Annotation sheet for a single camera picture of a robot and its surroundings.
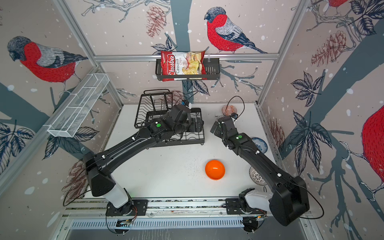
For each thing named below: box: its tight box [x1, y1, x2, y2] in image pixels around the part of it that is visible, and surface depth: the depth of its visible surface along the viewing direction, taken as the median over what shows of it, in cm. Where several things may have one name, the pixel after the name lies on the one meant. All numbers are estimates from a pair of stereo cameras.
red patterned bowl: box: [221, 104, 238, 117], surface depth 116 cm
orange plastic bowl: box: [205, 160, 226, 181], surface depth 85 cm
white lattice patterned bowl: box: [249, 166, 268, 186], surface depth 83 cm
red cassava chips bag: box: [161, 50, 207, 82], surface depth 90 cm
